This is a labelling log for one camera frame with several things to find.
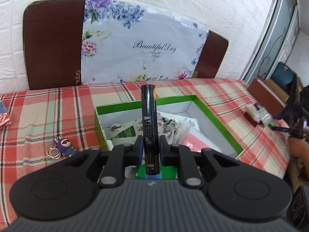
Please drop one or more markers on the right hand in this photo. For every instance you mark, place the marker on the right hand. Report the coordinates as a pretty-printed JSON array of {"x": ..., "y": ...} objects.
[{"x": 298, "y": 147}]

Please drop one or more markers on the black cosmetic tube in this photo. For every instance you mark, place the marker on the black cosmetic tube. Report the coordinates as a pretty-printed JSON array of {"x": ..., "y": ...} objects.
[{"x": 150, "y": 133}]

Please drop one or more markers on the small white bottles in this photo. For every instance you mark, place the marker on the small white bottles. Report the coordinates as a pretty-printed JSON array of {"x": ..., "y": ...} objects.
[{"x": 258, "y": 115}]

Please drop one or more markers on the green cardboard box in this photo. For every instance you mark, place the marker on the green cardboard box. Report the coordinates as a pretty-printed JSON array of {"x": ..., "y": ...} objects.
[{"x": 187, "y": 106}]

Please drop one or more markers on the purple cartoon keychain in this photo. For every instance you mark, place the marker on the purple cartoon keychain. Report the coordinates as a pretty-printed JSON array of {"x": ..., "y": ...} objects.
[{"x": 61, "y": 148}]

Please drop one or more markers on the brown leather headboard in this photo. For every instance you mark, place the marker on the brown leather headboard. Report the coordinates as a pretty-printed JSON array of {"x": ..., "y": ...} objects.
[{"x": 52, "y": 35}]

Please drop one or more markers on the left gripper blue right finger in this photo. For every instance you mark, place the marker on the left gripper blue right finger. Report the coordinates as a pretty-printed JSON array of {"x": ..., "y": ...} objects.
[{"x": 169, "y": 154}]

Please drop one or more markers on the pink packet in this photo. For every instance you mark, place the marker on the pink packet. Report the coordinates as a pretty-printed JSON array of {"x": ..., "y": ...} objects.
[{"x": 196, "y": 140}]

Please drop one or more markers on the dark blue handbag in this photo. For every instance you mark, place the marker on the dark blue handbag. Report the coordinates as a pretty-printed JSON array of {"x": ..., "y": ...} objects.
[{"x": 284, "y": 77}]

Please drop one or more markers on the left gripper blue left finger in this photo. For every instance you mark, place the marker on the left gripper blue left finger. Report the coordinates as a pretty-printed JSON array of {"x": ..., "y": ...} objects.
[{"x": 134, "y": 153}]

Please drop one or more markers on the white patterned plastic bag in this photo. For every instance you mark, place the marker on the white patterned plastic bag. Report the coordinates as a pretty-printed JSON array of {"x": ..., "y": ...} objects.
[{"x": 170, "y": 125}]

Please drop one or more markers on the blue card pack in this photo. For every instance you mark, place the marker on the blue card pack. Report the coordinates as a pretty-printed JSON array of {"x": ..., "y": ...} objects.
[{"x": 4, "y": 116}]

